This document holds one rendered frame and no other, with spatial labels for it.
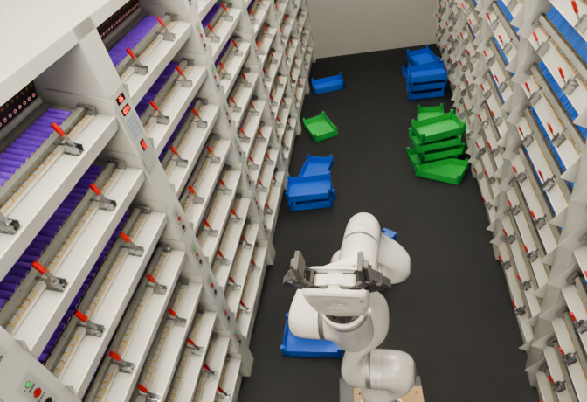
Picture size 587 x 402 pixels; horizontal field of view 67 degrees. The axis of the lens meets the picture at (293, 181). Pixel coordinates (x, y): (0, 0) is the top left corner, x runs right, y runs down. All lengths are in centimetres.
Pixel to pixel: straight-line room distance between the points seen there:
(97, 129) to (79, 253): 33
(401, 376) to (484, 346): 94
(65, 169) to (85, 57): 30
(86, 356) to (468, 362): 166
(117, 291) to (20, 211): 39
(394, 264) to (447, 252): 149
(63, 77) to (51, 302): 59
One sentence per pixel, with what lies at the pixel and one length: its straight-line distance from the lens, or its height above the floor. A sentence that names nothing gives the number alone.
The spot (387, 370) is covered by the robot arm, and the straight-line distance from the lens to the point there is 150.
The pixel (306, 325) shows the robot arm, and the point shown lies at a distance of 85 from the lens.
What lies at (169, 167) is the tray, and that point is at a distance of 172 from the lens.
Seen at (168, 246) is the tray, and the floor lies 98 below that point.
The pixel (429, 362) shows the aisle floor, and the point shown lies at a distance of 232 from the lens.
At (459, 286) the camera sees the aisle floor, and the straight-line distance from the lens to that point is 256.
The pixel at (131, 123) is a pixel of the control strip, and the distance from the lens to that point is 140.
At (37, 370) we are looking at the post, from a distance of 114.
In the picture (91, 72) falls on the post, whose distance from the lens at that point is 131.
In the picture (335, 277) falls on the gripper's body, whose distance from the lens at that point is 70.
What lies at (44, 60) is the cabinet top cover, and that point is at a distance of 117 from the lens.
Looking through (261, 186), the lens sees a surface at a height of 40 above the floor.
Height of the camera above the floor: 204
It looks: 38 degrees down
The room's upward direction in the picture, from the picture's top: 14 degrees counter-clockwise
